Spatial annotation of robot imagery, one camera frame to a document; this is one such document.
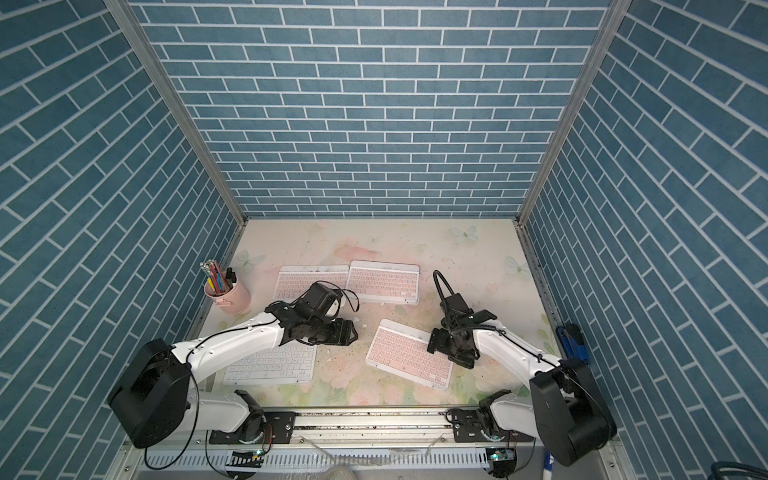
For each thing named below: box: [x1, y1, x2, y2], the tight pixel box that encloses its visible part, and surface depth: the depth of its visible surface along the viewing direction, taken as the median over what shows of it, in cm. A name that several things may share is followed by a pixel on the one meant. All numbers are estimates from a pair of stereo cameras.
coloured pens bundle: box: [200, 259, 237, 294], surface depth 88 cm
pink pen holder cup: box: [204, 278, 251, 315], surface depth 91 cm
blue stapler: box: [556, 323, 589, 364], surface depth 91 cm
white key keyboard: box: [224, 340, 318, 385], surface depth 84 cm
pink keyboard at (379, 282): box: [347, 260, 420, 305], surface depth 102 cm
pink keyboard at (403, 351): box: [365, 319, 454, 392], surface depth 86 cm
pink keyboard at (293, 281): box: [273, 265, 349, 301], surface depth 106 cm
